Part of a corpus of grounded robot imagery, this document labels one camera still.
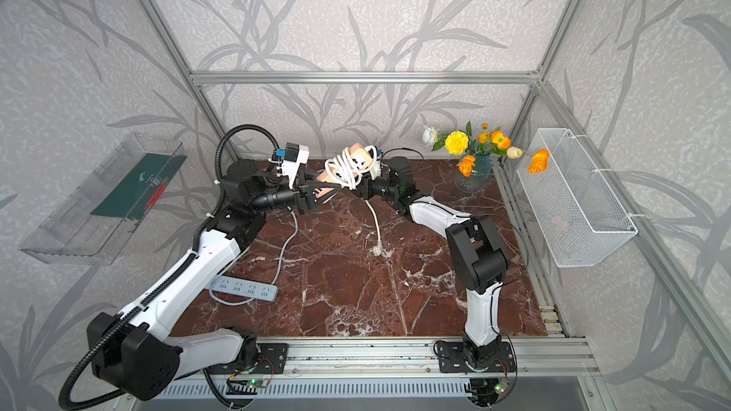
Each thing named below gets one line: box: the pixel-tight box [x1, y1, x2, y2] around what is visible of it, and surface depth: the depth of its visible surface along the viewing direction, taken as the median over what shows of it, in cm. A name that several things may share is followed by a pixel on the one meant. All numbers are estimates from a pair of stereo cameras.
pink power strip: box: [314, 142, 375, 204], surface depth 62 cm
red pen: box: [146, 182, 168, 208], surface depth 72 cm
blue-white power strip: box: [211, 275, 279, 302], surface depth 84 cm
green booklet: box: [90, 153, 188, 220], surface depth 71 cm
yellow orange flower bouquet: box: [421, 121, 551, 178], surface depth 88 cm
